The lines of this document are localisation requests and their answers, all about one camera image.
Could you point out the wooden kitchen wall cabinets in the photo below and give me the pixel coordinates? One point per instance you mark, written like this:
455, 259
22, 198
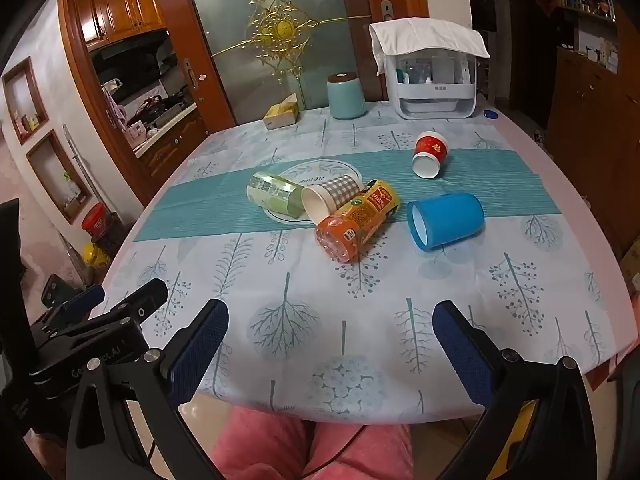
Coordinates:
120, 12

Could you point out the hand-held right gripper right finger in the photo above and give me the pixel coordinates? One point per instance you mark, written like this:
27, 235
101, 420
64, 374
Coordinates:
465, 355

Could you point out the teal canister with brown lid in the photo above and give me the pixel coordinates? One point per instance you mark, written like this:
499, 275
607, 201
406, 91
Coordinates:
346, 100

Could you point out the wooden kitchen base cabinet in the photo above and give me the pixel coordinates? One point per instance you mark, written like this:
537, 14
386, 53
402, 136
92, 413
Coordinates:
172, 145

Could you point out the yellow tissue box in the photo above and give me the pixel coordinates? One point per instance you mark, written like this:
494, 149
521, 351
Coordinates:
282, 116

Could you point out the white cloth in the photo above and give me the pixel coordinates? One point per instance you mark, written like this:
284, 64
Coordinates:
425, 35

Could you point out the checked paper cup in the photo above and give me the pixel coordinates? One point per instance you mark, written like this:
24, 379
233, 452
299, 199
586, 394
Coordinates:
335, 191

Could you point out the blue plastic cup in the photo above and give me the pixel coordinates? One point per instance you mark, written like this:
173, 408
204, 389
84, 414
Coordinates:
450, 217

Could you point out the small blue object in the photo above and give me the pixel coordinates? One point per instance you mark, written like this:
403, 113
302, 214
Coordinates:
490, 114

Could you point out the tree print tablecloth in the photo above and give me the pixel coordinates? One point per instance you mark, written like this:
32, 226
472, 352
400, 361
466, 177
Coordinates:
350, 290

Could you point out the wooden framed wall niche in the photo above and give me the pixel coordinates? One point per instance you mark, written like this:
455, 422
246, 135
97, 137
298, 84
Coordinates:
25, 100
57, 175

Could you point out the gold door ornament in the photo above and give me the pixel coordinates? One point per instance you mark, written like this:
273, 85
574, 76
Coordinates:
280, 30

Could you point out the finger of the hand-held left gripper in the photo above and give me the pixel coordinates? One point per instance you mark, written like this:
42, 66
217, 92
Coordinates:
145, 300
82, 300

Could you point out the red paper cup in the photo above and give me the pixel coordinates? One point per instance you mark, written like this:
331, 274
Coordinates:
431, 147

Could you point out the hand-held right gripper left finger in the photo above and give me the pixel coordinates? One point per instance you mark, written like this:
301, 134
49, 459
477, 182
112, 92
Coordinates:
200, 350

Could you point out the green paper cup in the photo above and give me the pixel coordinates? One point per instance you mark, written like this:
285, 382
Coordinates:
272, 192

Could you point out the orange plastic bottle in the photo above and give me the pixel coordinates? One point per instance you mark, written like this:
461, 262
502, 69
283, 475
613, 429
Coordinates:
352, 227

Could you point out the yellow round object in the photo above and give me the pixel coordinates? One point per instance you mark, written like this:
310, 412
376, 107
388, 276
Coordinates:
94, 256

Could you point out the tall wooden cabinet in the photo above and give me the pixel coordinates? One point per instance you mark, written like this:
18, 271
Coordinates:
585, 110

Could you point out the wooden sliding door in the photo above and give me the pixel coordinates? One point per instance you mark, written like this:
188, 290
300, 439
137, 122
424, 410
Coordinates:
175, 10

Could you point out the pink pants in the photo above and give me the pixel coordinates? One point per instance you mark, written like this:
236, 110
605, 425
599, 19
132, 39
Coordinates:
260, 442

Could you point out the red lid jar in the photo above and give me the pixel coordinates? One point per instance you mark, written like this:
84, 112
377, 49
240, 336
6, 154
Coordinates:
97, 220

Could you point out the white storage organizer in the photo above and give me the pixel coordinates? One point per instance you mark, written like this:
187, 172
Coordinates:
435, 95

